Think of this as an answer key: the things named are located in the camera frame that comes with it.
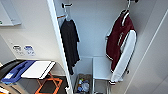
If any white wardrobe door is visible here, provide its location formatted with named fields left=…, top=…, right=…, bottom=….
left=123, top=0, right=168, bottom=94
left=45, top=0, right=73, bottom=94

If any black t-shirt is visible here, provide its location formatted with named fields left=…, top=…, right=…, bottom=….
left=59, top=18, right=82, bottom=76

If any white wardrobe cabinet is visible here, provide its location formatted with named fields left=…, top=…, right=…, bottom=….
left=45, top=0, right=168, bottom=94

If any white inner shelf box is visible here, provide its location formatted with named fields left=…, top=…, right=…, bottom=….
left=92, top=55, right=113, bottom=82

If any wicker basket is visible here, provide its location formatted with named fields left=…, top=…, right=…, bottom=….
left=73, top=72, right=94, bottom=94

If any white clothes hanger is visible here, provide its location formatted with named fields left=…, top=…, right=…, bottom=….
left=62, top=7, right=76, bottom=23
left=119, top=1, right=133, bottom=18

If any maroon and white jacket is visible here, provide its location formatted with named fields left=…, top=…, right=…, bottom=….
left=104, top=10, right=139, bottom=86

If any orange and white sticker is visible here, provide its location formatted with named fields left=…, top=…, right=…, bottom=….
left=55, top=14, right=67, bottom=21

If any blue bottle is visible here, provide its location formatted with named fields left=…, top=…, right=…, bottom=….
left=76, top=78, right=84, bottom=93

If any white item in basket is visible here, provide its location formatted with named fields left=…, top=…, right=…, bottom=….
left=81, top=81, right=91, bottom=93

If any black wardrobe hook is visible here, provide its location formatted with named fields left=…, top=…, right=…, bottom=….
left=61, top=2, right=73, bottom=9
left=127, top=0, right=140, bottom=5

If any white bin lid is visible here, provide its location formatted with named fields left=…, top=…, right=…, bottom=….
left=20, top=60, right=57, bottom=81

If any black bin lid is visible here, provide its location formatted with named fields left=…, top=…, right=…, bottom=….
left=0, top=59, right=21, bottom=81

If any grey wire basket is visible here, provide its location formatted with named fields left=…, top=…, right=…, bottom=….
left=93, top=78, right=110, bottom=94

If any orange floor frame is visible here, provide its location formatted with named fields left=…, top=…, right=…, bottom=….
left=34, top=73, right=65, bottom=94

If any white wall sign green print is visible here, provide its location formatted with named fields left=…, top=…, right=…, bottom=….
left=0, top=0, right=23, bottom=27

